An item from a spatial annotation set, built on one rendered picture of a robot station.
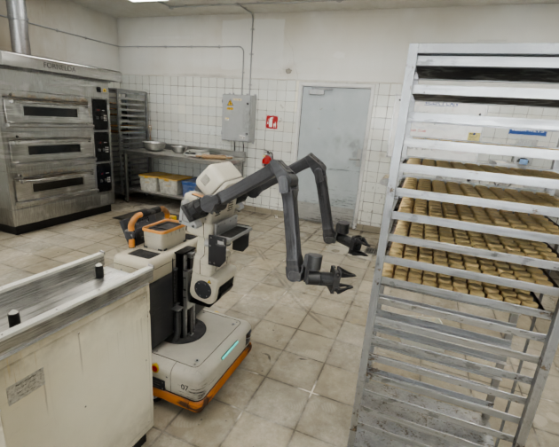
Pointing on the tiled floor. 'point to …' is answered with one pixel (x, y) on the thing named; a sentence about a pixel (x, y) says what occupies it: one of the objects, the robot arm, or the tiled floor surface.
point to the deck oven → (44, 142)
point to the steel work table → (177, 160)
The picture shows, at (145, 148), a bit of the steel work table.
